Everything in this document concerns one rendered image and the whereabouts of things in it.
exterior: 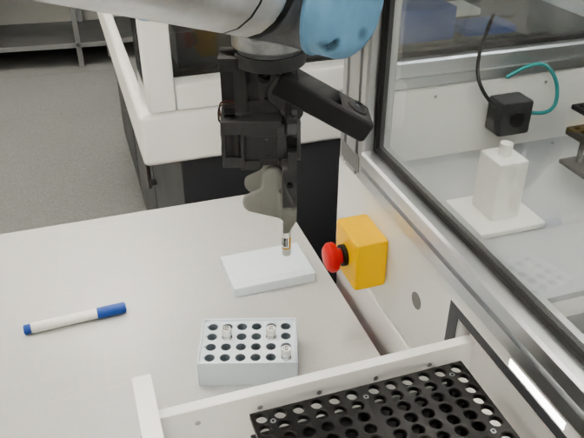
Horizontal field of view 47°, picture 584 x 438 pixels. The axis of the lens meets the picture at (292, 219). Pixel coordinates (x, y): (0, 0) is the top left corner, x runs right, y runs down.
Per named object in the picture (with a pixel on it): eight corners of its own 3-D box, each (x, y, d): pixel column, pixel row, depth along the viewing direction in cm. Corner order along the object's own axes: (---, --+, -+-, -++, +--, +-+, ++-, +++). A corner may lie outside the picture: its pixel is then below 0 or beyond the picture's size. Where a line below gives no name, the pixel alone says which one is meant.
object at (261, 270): (235, 297, 98) (234, 288, 98) (221, 264, 105) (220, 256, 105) (315, 281, 102) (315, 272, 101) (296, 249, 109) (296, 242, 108)
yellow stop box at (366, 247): (349, 293, 87) (352, 248, 83) (329, 262, 93) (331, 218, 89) (385, 285, 88) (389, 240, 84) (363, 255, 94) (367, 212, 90)
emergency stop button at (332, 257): (329, 280, 87) (330, 254, 84) (318, 262, 90) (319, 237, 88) (350, 275, 87) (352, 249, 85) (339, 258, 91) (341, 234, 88)
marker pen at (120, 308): (25, 338, 91) (23, 328, 90) (24, 330, 92) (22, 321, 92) (127, 315, 95) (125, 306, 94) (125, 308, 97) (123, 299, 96)
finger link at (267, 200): (245, 232, 77) (241, 158, 73) (296, 231, 77) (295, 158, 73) (243, 246, 74) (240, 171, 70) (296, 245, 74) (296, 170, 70)
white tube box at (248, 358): (198, 386, 84) (196, 363, 82) (204, 340, 91) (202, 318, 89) (297, 384, 84) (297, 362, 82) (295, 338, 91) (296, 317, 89)
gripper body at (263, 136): (228, 142, 76) (221, 37, 69) (303, 142, 76) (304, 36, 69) (222, 175, 69) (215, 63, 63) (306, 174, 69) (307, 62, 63)
